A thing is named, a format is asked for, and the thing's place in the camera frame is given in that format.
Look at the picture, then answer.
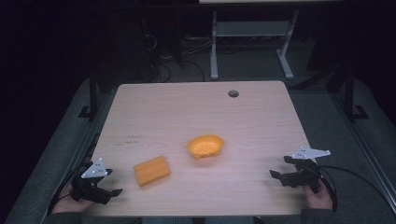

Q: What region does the aluminium floor rail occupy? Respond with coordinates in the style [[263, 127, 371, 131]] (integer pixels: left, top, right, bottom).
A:
[[330, 91, 396, 206]]

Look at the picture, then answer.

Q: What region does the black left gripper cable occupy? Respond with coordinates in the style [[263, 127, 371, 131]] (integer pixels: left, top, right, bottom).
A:
[[46, 161, 94, 217]]

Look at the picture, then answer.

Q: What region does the person's right hand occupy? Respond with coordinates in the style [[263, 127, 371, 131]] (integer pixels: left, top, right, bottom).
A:
[[301, 177, 333, 211]]

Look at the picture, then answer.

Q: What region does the orange rectangular block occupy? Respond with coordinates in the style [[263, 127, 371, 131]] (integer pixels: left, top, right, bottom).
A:
[[133, 155, 172, 188]]

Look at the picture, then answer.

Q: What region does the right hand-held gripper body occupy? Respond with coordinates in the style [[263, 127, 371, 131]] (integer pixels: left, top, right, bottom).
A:
[[279, 146, 332, 194]]

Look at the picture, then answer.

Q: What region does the person's left hand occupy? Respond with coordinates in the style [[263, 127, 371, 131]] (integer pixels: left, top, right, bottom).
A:
[[50, 191, 95, 216]]

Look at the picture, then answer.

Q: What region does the orange plastic bowl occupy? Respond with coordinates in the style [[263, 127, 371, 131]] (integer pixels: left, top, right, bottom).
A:
[[187, 133, 225, 161]]

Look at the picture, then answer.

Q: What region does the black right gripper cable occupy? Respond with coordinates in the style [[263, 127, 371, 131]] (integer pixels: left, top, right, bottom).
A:
[[317, 164, 396, 213]]

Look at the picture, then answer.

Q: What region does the black metal stand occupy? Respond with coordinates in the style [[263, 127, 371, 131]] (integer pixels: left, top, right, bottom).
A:
[[342, 55, 371, 123], [78, 59, 99, 123]]

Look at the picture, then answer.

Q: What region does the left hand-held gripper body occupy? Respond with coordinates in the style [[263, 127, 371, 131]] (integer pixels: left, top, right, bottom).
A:
[[71, 158, 112, 205]]

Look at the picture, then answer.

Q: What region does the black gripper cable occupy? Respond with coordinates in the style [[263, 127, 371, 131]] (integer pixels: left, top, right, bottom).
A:
[[46, 161, 94, 217], [317, 164, 396, 213]]

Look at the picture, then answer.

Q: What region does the white metal desk frame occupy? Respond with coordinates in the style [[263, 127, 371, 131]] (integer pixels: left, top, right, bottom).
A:
[[209, 8, 301, 81]]

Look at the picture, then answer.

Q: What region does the floor cables bundle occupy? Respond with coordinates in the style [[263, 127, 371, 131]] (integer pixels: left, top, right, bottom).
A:
[[141, 21, 216, 83]]

